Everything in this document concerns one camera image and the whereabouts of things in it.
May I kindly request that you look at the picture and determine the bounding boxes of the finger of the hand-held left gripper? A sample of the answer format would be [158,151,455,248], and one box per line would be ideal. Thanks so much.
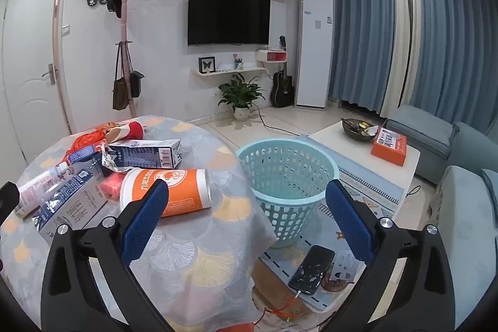
[0,182,20,225]

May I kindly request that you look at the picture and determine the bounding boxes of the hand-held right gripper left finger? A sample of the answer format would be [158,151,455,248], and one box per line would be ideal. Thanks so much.
[41,178,183,332]

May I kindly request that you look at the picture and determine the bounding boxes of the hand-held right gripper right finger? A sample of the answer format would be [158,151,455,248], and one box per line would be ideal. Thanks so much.
[325,180,456,332]

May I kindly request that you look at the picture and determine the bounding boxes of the clear plastic bottle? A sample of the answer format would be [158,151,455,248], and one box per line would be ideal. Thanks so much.
[15,161,75,218]

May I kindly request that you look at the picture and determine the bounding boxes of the pink plastic wrapper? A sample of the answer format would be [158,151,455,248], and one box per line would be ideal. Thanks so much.
[98,172,126,197]

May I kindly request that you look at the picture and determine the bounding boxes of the orange and white paper cup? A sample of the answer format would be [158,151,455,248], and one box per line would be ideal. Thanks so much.
[119,167,212,218]

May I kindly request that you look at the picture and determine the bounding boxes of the blue and white milk carton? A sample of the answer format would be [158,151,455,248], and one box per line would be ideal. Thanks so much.
[101,139,183,174]
[31,171,110,244]

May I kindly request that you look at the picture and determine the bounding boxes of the light blue plastic basket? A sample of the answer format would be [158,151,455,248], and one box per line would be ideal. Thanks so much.
[236,139,340,249]

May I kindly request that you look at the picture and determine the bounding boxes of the red and white paper box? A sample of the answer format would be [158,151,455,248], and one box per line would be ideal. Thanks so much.
[104,120,146,143]

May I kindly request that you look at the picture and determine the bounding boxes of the blue foil wrapper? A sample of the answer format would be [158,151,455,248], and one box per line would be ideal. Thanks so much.
[67,144,102,164]

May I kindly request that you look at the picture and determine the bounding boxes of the orange mesh bag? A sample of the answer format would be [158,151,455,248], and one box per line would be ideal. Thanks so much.
[63,123,118,154]

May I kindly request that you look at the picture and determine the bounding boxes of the patterned blue rug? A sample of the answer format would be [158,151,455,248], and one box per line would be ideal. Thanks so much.
[255,133,403,313]

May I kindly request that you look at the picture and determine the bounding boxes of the white printed card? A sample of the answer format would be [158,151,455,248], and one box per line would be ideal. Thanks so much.
[328,251,369,292]

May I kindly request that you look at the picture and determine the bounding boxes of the black smartphone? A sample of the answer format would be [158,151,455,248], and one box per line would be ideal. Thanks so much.
[288,245,336,295]

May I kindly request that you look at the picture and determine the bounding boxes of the white coffee table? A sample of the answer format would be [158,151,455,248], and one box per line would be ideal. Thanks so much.
[309,119,421,197]

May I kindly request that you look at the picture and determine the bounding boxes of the orange cardboard box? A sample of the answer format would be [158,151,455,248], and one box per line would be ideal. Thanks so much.
[370,129,408,166]

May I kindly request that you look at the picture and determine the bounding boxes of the dark bowl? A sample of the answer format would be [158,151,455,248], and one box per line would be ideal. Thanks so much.
[341,117,379,142]

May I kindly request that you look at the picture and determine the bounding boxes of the grey-blue sofa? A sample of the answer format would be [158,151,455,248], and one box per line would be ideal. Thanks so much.
[384,104,498,278]

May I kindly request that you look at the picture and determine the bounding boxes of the brown hanging bag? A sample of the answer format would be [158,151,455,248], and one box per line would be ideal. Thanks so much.
[112,41,132,111]

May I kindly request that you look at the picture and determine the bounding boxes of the black hanging bag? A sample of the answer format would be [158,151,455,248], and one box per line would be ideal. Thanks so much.
[130,70,146,99]

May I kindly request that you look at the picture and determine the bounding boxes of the black acoustic guitar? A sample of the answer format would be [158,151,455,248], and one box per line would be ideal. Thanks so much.
[270,35,295,108]

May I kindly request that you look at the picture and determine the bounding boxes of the white door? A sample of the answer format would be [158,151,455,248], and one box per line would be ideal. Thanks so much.
[1,0,74,163]

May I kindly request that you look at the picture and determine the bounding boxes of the potted green plant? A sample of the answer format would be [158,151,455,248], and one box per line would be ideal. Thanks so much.
[217,74,262,121]

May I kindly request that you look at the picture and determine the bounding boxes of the framed butterfly picture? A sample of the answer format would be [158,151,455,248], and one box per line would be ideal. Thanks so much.
[198,55,216,74]

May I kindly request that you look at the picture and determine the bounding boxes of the white standing air conditioner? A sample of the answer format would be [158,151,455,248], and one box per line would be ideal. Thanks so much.
[296,0,335,110]

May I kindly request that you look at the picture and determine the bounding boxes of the white sheer curtain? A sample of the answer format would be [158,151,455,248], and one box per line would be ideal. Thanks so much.
[378,0,420,119]

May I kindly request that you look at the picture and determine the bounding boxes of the blue curtain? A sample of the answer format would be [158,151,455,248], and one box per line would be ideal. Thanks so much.
[410,0,498,136]
[320,0,406,115]

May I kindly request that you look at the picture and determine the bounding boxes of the pink coat rack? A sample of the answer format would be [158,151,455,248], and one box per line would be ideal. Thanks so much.
[112,0,153,119]

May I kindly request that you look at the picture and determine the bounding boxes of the black hat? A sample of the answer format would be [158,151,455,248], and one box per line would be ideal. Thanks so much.
[105,0,124,19]

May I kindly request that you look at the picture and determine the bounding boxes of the orange charging cable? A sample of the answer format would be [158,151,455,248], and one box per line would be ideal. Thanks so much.
[259,295,310,323]

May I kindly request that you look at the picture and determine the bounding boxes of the floor power cable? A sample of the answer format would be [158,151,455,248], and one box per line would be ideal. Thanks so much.
[254,102,309,135]

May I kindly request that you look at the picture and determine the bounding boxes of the metal door handle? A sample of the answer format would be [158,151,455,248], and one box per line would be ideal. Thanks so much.
[41,61,59,85]

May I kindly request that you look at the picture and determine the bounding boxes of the white low wall shelf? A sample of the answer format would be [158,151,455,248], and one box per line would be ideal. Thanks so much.
[190,65,274,79]

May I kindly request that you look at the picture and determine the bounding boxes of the red and white wall box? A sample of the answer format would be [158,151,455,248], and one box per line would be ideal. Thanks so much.
[254,49,288,64]

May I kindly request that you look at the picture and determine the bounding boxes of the wall-mounted television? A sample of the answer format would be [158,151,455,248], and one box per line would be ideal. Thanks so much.
[187,0,271,47]

